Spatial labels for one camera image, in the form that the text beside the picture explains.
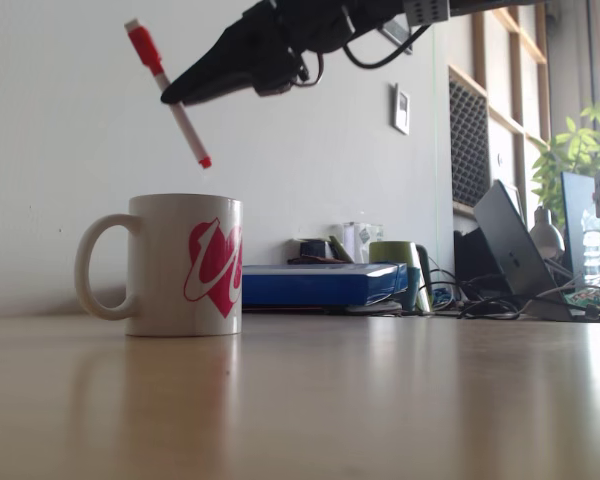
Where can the white marker pen red cap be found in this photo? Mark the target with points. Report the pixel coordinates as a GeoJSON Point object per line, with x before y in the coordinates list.
{"type": "Point", "coordinates": [147, 47]}

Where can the white mug with red heart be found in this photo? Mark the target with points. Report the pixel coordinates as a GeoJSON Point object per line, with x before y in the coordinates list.
{"type": "Point", "coordinates": [170, 280]}

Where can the wooden shelf frame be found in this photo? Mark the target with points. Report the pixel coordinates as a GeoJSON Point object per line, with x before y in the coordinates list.
{"type": "Point", "coordinates": [515, 75]}

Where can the clear plastic container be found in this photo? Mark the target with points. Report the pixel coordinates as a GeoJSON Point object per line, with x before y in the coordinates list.
{"type": "Point", "coordinates": [362, 242]}

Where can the white desk lamp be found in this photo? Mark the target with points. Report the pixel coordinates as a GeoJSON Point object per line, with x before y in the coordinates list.
{"type": "Point", "coordinates": [547, 235]}

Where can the green cup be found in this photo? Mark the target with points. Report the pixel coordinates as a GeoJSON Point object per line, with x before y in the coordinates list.
{"type": "Point", "coordinates": [392, 252]}

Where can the small white wall frame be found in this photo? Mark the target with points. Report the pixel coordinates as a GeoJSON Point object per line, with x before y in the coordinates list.
{"type": "Point", "coordinates": [401, 109]}

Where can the black grid panel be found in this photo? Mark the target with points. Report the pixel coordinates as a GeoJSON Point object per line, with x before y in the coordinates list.
{"type": "Point", "coordinates": [469, 140]}

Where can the blue flat box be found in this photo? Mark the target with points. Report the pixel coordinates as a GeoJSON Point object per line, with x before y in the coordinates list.
{"type": "Point", "coordinates": [320, 286]}

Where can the clear water bottle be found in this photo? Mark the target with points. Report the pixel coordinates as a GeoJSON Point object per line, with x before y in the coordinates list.
{"type": "Point", "coordinates": [592, 250]}

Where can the grey laptop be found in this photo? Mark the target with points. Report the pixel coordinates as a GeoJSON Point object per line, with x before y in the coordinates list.
{"type": "Point", "coordinates": [520, 250]}

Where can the green potted plant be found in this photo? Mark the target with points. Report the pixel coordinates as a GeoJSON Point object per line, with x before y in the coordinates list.
{"type": "Point", "coordinates": [575, 145]}

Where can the small black box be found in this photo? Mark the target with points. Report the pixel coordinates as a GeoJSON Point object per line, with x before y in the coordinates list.
{"type": "Point", "coordinates": [314, 249]}

